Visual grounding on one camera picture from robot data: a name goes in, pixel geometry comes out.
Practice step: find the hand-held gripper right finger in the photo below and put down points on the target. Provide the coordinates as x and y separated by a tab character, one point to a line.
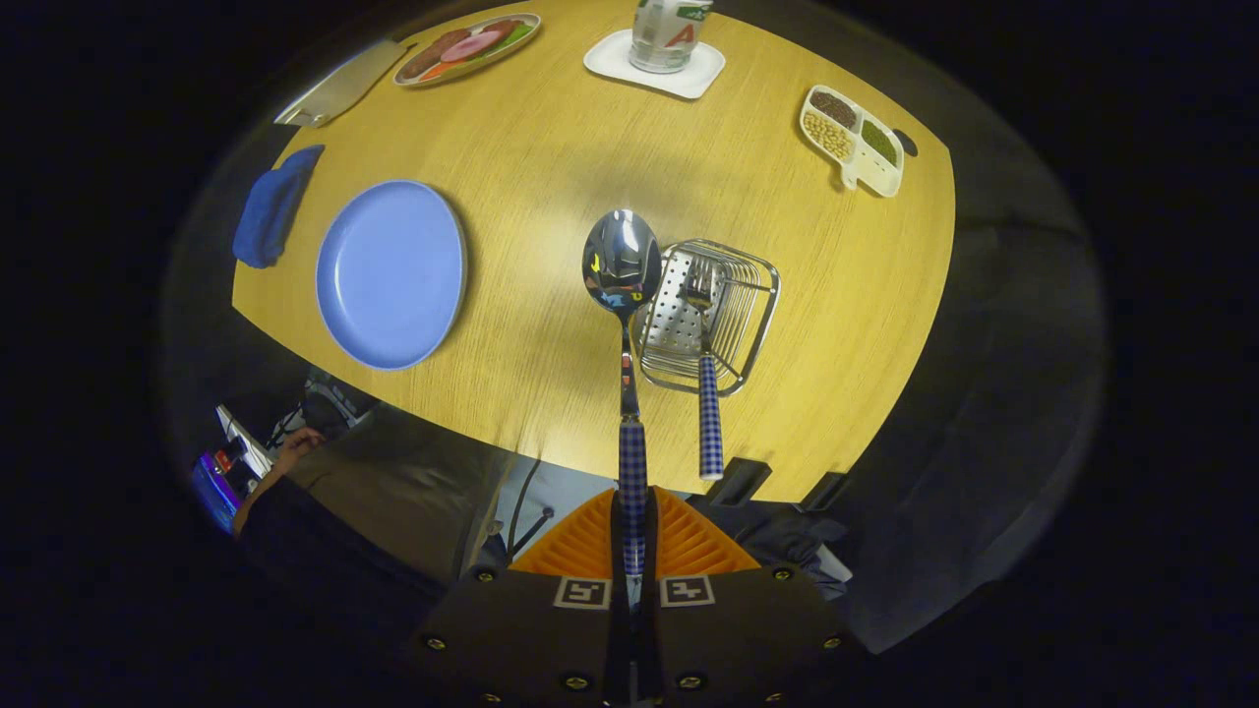
652	551

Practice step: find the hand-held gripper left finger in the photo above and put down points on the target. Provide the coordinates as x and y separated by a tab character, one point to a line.
616	551

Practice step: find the black table clamp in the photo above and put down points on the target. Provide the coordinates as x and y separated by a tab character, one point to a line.
824	492
740	482

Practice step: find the person's khaki trousers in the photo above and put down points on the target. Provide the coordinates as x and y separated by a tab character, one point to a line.
413	492

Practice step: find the person's dark top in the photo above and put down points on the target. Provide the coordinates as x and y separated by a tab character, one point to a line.
315	551

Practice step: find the black equipment box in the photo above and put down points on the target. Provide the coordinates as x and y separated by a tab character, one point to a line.
329	408

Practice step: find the blue round plate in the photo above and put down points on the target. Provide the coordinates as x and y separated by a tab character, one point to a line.
393	275

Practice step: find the open laptop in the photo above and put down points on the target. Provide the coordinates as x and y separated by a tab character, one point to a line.
241	442

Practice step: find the white divided dish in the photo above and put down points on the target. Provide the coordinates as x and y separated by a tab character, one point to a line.
880	182

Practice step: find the pile of yellow beans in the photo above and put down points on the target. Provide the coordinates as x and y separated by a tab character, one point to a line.
828	136

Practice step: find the pile of green beans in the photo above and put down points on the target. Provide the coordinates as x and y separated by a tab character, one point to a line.
879	142

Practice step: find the pile of brown beans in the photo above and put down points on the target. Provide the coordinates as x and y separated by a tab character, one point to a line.
834	108

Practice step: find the black table grommet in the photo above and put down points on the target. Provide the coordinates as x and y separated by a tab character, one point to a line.
906	144

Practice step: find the blue folded cloth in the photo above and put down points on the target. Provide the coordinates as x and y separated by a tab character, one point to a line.
270	211

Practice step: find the white coaster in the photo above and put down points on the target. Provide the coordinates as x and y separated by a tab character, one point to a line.
610	57

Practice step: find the orange food slice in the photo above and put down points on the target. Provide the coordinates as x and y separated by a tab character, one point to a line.
440	71

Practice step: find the white drink bottle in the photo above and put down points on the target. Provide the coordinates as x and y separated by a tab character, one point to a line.
664	39

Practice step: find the beige food plate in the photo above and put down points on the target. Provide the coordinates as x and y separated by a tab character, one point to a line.
418	79

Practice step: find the green lettuce leaf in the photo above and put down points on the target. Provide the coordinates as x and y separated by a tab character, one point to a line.
516	37

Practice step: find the pink ham slice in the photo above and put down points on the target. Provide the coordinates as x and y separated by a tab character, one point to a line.
472	46

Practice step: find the large brown meat slice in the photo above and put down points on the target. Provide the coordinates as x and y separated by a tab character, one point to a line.
433	54

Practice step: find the small brown meat slice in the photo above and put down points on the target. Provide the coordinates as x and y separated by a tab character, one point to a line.
504	27

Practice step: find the white toaster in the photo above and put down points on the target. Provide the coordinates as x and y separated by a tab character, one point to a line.
344	87

